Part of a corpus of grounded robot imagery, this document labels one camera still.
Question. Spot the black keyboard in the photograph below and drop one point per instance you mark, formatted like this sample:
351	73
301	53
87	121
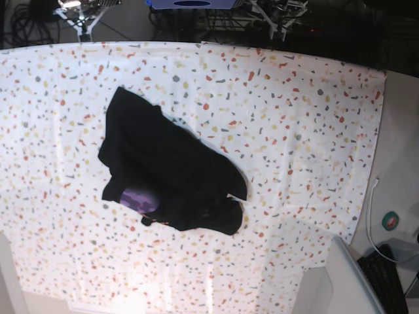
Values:
384	279

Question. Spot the blue box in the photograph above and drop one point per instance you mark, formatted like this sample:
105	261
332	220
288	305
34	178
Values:
194	4

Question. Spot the white monitor edge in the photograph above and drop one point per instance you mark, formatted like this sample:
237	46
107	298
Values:
352	293

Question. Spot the terrazzo patterned tablecloth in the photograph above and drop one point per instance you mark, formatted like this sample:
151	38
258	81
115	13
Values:
302	129

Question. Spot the green tape roll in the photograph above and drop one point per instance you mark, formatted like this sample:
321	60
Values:
390	221

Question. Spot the black t-shirt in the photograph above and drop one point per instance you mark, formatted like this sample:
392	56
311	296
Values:
164	173

